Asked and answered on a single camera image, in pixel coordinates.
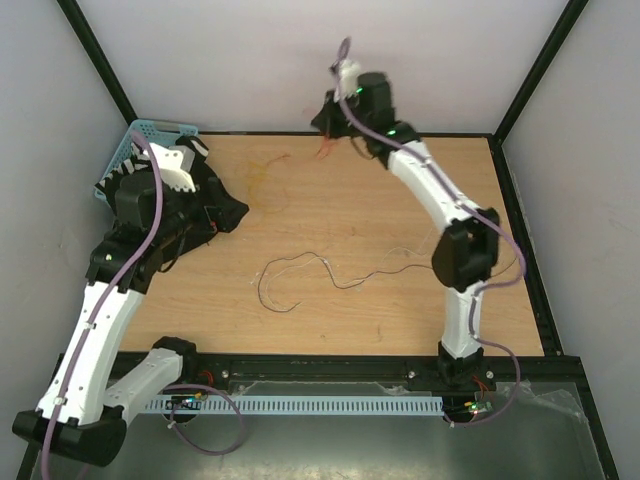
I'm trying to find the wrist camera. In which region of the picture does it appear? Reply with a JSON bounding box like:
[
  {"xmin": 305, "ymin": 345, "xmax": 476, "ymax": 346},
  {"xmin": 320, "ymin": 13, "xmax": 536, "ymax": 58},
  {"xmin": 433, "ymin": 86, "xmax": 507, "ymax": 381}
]
[
  {"xmin": 150, "ymin": 143, "xmax": 196, "ymax": 193},
  {"xmin": 330, "ymin": 58, "xmax": 361, "ymax": 95}
]

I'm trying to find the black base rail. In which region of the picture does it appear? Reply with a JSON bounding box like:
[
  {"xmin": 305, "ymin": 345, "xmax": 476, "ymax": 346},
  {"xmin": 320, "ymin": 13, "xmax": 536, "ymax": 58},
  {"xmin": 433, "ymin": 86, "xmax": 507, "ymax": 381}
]
[{"xmin": 189, "ymin": 353, "xmax": 499, "ymax": 394}]

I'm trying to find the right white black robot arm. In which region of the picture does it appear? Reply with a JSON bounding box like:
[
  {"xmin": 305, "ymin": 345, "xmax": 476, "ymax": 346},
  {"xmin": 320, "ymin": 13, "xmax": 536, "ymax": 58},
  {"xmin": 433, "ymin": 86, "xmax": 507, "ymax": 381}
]
[{"xmin": 311, "ymin": 72, "xmax": 500, "ymax": 389}]

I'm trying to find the light blue slotted cable duct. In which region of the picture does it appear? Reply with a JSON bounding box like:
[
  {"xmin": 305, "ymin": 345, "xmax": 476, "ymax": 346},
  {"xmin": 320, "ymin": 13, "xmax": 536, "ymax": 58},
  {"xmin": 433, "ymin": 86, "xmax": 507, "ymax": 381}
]
[{"xmin": 143, "ymin": 395, "xmax": 443, "ymax": 417}]

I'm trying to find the white wire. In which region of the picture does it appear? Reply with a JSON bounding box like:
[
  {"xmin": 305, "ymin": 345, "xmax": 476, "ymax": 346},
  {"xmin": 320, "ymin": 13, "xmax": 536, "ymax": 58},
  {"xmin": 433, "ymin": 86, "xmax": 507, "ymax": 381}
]
[{"xmin": 262, "ymin": 227, "xmax": 436, "ymax": 312}]

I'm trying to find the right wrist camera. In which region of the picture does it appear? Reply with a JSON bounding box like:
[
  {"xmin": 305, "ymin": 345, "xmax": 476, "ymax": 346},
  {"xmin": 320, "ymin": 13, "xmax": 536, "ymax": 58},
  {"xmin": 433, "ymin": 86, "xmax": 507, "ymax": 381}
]
[{"xmin": 330, "ymin": 58, "xmax": 361, "ymax": 95}]

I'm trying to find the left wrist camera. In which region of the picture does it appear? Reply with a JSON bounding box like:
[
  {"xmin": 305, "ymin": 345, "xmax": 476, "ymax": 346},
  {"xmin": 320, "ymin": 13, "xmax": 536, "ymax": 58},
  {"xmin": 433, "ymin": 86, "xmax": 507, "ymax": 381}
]
[{"xmin": 150, "ymin": 143, "xmax": 196, "ymax": 193}]

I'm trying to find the black striped cloth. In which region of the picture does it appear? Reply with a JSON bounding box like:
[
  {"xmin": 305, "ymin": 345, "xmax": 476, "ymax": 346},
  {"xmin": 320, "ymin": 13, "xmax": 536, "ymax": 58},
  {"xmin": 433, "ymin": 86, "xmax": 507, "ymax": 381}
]
[{"xmin": 105, "ymin": 136, "xmax": 221, "ymax": 262}]

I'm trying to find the yellow wire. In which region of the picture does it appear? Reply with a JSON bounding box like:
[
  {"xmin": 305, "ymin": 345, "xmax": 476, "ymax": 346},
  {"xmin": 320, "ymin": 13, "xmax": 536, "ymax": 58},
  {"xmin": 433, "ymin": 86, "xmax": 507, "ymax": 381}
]
[{"xmin": 244, "ymin": 152, "xmax": 292, "ymax": 216}]

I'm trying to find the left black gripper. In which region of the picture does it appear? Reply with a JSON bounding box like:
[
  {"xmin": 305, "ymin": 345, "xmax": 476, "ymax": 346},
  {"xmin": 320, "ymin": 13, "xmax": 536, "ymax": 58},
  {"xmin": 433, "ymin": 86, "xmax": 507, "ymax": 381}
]
[{"xmin": 150, "ymin": 176, "xmax": 246, "ymax": 247}]

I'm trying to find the dark purple wire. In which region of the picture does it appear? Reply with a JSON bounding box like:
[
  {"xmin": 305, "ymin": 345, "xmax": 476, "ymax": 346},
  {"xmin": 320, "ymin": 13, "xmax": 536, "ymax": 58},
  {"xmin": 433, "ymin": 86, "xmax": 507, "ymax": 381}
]
[{"xmin": 257, "ymin": 252, "xmax": 521, "ymax": 314}]

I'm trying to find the black enclosure frame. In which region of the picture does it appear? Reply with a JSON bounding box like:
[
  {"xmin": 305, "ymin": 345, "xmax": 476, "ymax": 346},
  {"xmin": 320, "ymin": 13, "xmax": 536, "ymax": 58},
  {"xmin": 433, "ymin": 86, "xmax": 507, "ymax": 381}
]
[{"xmin": 14, "ymin": 0, "xmax": 621, "ymax": 480}]

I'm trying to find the light blue plastic basket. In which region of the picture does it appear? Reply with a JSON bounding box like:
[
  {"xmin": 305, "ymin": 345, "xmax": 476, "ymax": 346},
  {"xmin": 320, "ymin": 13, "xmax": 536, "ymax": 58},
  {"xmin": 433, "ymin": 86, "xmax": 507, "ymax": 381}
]
[{"xmin": 94, "ymin": 119, "xmax": 199, "ymax": 202}]

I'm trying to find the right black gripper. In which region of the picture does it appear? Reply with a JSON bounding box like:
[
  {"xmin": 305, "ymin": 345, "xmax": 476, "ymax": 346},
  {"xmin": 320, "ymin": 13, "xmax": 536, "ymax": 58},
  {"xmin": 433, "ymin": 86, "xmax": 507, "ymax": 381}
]
[{"xmin": 313, "ymin": 86, "xmax": 372, "ymax": 141}]

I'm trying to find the red wire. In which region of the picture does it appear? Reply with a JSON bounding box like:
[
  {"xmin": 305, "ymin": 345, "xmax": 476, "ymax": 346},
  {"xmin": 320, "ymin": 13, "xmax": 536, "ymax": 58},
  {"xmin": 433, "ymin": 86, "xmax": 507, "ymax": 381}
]
[{"xmin": 302, "ymin": 99, "xmax": 346, "ymax": 161}]

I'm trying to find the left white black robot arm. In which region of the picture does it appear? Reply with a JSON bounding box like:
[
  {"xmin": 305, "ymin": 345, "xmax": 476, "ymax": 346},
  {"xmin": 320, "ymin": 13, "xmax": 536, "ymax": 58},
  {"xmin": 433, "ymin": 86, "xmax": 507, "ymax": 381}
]
[{"xmin": 12, "ymin": 168, "xmax": 249, "ymax": 466}]

